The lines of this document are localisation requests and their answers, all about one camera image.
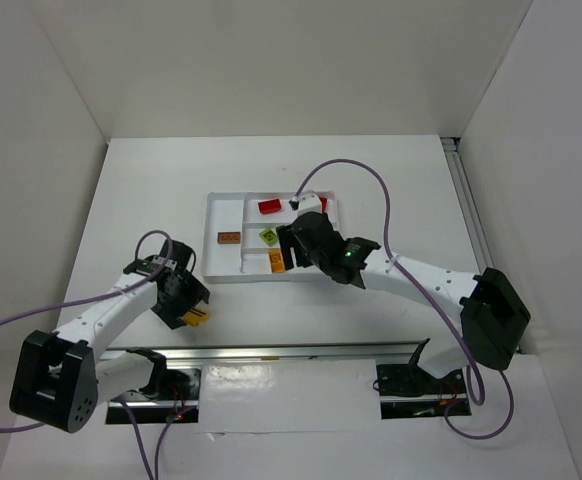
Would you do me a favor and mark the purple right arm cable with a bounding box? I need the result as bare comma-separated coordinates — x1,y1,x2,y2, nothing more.
295,159,515,440

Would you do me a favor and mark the aluminium rail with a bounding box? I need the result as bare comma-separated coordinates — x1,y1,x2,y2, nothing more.
100,340,432,365
440,137,493,270

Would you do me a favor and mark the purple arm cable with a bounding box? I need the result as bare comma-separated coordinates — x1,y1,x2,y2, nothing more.
295,159,515,440
0,229,177,480

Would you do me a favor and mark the brown lego plate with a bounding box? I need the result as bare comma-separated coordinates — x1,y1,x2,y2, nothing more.
217,231,241,245

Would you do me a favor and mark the orange round lego piece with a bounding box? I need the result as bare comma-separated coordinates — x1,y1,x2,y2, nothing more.
268,250,286,274

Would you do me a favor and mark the aluminium right side rail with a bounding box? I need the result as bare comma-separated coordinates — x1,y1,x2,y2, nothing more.
440,137,493,270

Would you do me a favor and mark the yellow orange lego stack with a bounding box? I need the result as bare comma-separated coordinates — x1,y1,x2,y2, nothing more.
181,308,210,328

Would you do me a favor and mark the aluminium front rail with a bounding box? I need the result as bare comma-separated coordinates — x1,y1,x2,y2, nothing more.
100,340,432,365

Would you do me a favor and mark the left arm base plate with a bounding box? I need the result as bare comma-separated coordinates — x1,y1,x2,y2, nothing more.
105,366,202,425

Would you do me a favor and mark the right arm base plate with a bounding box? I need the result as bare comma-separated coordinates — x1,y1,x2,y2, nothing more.
372,363,471,420

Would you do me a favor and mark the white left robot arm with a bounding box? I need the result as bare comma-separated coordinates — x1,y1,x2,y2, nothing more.
9,241,210,433

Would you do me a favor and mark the green lego piece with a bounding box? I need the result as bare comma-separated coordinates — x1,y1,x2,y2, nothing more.
259,228,278,247

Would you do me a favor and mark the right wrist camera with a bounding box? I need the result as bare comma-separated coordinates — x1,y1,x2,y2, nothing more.
289,191,322,216

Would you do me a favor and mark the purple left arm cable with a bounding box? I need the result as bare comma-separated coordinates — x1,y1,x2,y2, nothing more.
0,229,177,480

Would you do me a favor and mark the white divided sorting tray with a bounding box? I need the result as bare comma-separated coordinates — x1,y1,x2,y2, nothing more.
201,191,325,284

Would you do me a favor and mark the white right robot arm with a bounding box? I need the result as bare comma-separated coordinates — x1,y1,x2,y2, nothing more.
277,212,531,378

